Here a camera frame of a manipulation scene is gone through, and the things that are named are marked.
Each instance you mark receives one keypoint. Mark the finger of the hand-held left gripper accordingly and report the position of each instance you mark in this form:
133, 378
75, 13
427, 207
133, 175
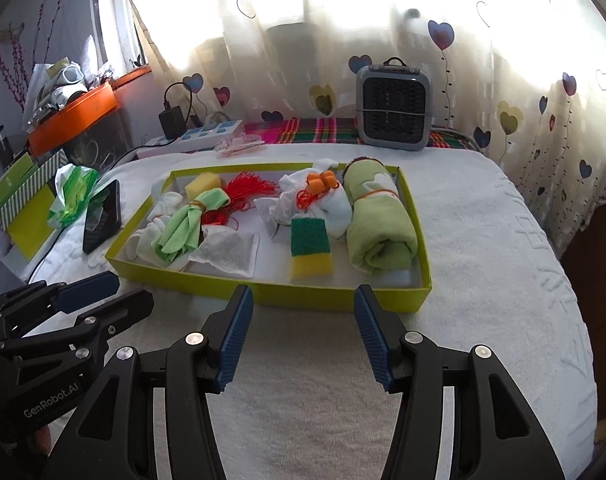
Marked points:
128, 305
90, 285

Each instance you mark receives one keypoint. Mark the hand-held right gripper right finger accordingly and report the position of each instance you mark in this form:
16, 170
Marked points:
375, 340

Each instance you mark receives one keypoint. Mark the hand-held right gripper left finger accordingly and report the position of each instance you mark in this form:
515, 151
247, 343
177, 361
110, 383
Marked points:
235, 340

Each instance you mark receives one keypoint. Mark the yellow-green cardboard box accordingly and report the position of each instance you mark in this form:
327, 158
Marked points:
333, 300

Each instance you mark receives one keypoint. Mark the white socks bundle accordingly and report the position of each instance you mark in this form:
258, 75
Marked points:
143, 245

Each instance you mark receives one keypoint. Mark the white mesh sachet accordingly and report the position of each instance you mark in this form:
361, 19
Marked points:
225, 252

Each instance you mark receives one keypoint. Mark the small green cloth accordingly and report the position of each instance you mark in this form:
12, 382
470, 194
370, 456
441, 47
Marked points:
178, 230

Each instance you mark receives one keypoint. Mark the green towel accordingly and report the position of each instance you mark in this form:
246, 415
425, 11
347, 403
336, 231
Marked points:
378, 230

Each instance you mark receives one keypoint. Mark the green and yellow scouring sponge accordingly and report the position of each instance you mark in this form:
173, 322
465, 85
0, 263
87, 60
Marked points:
310, 237

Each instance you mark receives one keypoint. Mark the white towel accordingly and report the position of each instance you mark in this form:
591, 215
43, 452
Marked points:
335, 215

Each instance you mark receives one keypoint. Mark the red tassel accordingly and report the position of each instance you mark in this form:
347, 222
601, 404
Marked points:
248, 187

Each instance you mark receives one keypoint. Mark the white sachet bag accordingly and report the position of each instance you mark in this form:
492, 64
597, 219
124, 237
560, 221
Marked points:
323, 182

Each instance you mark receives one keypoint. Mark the person's left hand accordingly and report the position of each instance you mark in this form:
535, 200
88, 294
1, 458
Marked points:
43, 440

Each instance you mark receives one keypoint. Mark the black phone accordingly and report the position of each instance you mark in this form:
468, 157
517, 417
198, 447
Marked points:
105, 220

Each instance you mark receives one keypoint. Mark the green plastic bag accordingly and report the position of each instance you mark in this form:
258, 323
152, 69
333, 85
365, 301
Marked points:
73, 185

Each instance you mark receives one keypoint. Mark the striped green box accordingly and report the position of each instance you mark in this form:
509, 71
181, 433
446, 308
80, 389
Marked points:
48, 172

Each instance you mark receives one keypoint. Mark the light green box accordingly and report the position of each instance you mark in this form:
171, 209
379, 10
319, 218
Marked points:
10, 182

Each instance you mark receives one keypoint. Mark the dark jar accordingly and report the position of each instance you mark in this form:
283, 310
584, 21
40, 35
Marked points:
3, 150

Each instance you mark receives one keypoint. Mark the orange tray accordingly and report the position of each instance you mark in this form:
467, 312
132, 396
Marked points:
78, 115

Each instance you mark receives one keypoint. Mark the black charger adapter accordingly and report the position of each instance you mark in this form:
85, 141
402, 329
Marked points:
172, 121

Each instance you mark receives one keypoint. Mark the white power strip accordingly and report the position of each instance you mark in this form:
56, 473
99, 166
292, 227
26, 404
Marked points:
208, 132

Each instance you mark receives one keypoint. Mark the crumpled white packaging pile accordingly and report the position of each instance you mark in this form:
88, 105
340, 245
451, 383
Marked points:
58, 90

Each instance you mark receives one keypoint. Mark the orange window ledge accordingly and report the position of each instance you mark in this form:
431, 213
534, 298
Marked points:
133, 75

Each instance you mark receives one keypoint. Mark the plaid cloth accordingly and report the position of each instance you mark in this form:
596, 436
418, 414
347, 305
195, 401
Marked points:
308, 130

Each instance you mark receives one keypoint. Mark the grey portable fan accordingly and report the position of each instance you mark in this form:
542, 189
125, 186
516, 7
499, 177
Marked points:
393, 105

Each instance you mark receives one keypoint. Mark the window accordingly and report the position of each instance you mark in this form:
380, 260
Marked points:
115, 25

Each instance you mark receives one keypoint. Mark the heart print curtain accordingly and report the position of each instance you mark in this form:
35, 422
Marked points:
333, 10

